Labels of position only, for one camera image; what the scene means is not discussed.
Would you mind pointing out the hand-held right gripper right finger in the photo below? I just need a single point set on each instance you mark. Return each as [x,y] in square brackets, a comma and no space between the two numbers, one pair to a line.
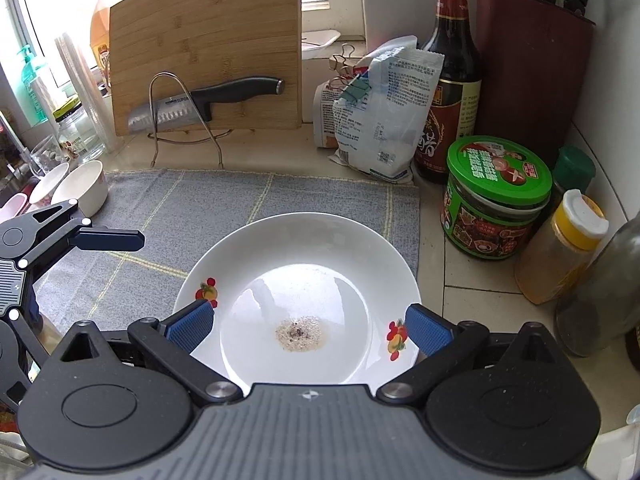
[427,330]

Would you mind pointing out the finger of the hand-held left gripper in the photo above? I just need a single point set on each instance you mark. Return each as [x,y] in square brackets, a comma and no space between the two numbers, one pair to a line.
[31,342]
[110,239]

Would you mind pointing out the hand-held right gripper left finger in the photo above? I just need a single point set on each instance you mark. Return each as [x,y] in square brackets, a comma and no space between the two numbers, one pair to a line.
[192,322]

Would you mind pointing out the plain white bowl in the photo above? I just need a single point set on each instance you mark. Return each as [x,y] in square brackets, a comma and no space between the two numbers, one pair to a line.
[85,190]

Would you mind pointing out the white bowl pink floral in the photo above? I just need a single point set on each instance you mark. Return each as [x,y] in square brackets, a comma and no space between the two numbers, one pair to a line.
[45,187]

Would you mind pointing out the white plate brown stain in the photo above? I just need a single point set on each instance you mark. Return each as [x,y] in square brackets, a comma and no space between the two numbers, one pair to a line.
[300,270]

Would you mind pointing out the pink plastic dish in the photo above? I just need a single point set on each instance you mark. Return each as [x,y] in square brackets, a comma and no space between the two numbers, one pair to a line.
[14,207]

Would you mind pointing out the grey checked cloth mat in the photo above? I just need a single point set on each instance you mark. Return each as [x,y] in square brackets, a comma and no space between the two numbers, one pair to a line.
[200,200]

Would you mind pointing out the glass mug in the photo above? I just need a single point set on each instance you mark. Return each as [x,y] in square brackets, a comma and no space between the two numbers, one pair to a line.
[45,157]

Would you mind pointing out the glass jar with lid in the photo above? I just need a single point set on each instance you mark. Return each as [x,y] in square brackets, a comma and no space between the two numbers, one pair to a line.
[80,132]

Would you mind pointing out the green lid sauce jar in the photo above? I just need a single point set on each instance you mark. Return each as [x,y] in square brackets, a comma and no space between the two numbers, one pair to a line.
[492,220]

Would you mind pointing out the yellow cap spice jar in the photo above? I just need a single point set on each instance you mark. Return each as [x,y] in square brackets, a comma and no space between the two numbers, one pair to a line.
[550,260]

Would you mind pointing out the clear plastic roll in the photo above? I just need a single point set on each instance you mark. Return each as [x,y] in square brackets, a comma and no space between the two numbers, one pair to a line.
[87,85]

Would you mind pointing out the green dish soap bottle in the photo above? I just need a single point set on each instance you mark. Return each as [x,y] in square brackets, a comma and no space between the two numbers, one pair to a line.
[32,85]

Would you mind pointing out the clear bottle red cap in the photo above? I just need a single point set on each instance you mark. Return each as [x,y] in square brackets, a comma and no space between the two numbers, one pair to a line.
[600,300]

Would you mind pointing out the orange cooking wine bottle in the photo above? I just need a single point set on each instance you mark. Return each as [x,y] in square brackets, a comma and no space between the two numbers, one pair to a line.
[100,30]

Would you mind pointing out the white blue plastic bag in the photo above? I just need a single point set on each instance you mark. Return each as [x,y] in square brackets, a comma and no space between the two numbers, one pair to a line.
[380,125]

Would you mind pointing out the small green cap bottle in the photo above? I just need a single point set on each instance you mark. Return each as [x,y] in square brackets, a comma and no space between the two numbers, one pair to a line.
[572,167]

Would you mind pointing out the bamboo cutting board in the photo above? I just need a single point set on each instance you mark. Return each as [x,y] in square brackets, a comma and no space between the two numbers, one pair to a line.
[200,35]

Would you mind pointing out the white orange food bag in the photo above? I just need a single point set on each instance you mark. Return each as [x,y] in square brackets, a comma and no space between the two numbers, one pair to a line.
[325,120]

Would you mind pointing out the green binder clip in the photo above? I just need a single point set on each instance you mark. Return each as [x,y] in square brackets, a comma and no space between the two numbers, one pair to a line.
[357,91]

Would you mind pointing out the dark red knife block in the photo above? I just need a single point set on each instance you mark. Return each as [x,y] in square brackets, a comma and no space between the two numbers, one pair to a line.
[530,85]

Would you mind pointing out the dark soy sauce bottle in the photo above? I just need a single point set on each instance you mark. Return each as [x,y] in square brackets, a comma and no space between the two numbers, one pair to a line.
[450,60]

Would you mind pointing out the metal binder clip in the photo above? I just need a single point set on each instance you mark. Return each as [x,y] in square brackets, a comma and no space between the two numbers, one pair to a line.
[350,67]

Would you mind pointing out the white plastic tray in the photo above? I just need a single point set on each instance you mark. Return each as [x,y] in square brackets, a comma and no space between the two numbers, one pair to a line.
[320,40]

